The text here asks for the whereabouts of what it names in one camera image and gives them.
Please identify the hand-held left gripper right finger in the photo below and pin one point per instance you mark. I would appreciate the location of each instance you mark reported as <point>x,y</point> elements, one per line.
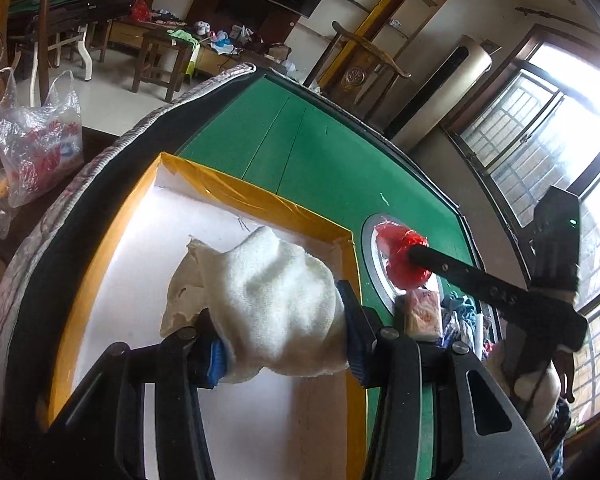
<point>359,365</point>

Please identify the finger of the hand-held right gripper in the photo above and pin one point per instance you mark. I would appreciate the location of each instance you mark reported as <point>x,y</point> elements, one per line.
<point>470,275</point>

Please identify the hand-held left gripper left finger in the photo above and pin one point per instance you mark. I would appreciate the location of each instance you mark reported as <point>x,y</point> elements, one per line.
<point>214,362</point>

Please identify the pink tissue packet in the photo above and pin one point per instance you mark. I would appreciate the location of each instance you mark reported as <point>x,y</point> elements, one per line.
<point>422,312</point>

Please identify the white cloth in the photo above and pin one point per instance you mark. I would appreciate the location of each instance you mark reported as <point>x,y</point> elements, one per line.
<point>265,300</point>

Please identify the white box with yellow edge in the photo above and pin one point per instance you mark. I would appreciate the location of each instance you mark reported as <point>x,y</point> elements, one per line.
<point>145,260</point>

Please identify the blue cloth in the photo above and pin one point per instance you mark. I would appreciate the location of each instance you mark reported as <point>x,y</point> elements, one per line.
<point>460,307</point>

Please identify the barred window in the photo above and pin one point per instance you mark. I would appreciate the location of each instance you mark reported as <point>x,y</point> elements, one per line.
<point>530,125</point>

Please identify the white standing air conditioner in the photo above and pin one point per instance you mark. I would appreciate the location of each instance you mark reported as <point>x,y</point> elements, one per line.
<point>455,85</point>

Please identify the patterned quilted cushion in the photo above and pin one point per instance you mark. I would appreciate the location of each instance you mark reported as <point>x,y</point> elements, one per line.
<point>5,300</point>

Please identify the yellow wooden pillar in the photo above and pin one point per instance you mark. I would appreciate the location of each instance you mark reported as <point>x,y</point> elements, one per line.
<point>380,20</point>

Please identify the clear plastic bag red print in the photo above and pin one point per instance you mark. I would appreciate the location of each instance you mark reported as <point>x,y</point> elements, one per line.
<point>40,150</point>

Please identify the light green cloth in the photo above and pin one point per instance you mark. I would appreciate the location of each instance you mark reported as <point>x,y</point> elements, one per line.
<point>185,35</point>

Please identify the small dark wooden table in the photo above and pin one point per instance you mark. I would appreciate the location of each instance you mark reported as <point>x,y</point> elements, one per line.
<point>155,37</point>

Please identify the low wooden cabinet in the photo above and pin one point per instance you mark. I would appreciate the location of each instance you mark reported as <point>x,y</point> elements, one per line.
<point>125,35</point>

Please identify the small red plastic bag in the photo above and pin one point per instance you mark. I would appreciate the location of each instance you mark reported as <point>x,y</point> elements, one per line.
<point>140,10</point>

